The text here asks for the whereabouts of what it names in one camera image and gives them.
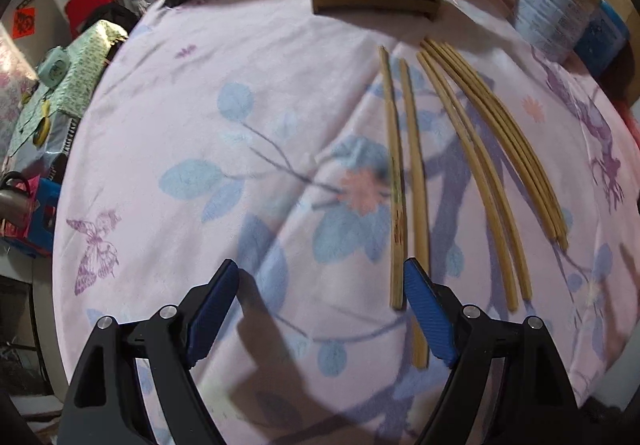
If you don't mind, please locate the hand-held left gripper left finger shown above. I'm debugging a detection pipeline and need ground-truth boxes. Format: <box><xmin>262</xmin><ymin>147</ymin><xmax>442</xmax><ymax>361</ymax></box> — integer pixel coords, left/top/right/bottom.
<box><xmin>57</xmin><ymin>260</ymin><xmax>240</xmax><ymax>445</ymax></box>

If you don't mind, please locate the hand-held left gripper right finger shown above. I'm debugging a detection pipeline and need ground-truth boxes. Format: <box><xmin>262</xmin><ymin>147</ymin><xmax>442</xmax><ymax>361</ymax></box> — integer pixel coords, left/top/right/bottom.
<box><xmin>404</xmin><ymin>258</ymin><xmax>583</xmax><ymax>445</ymax></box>

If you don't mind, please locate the bamboo chopstick with red print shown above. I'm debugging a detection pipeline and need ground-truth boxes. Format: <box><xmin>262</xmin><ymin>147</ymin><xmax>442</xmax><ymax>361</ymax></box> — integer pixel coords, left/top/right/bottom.
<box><xmin>378</xmin><ymin>46</ymin><xmax>405</xmax><ymax>311</ymax></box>

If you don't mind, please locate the pink floral tablecloth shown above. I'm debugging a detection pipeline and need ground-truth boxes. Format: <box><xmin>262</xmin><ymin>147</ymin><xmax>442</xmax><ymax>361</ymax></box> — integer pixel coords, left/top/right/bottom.
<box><xmin>52</xmin><ymin>0</ymin><xmax>640</xmax><ymax>445</ymax></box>

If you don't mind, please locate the blue plastic stool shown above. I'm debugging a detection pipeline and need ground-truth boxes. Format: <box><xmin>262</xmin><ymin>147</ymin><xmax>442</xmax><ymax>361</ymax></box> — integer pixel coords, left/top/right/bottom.
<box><xmin>27</xmin><ymin>176</ymin><xmax>62</xmax><ymax>258</ymax></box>

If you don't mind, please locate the metal kettle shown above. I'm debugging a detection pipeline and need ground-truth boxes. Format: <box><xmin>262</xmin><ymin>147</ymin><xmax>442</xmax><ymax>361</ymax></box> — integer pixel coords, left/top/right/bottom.
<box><xmin>0</xmin><ymin>172</ymin><xmax>34</xmax><ymax>232</ymax></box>

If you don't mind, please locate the yellow tape roll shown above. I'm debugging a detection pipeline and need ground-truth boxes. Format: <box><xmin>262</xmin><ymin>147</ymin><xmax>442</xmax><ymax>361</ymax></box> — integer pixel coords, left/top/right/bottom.
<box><xmin>32</xmin><ymin>116</ymin><xmax>52</xmax><ymax>147</ymax></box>

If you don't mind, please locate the green patterned side table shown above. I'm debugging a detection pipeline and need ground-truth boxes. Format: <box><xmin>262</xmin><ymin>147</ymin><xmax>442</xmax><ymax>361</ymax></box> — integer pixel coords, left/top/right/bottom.
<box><xmin>7</xmin><ymin>19</ymin><xmax>132</xmax><ymax>163</ymax></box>

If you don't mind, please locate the light green rice cooker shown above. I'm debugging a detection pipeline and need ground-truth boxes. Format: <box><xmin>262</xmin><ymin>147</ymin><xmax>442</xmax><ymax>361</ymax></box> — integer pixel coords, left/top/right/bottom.
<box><xmin>39</xmin><ymin>48</ymin><xmax>69</xmax><ymax>89</ymax></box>

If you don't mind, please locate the blue box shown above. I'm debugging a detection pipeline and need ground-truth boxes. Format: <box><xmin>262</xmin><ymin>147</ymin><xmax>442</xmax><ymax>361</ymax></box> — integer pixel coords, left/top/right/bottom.
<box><xmin>574</xmin><ymin>0</ymin><xmax>631</xmax><ymax>77</ymax></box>

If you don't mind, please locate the red paper wall decoration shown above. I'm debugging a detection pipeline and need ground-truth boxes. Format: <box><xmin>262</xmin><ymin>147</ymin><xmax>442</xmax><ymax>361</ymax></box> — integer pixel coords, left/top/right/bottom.
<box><xmin>12</xmin><ymin>6</ymin><xmax>39</xmax><ymax>39</ymax></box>

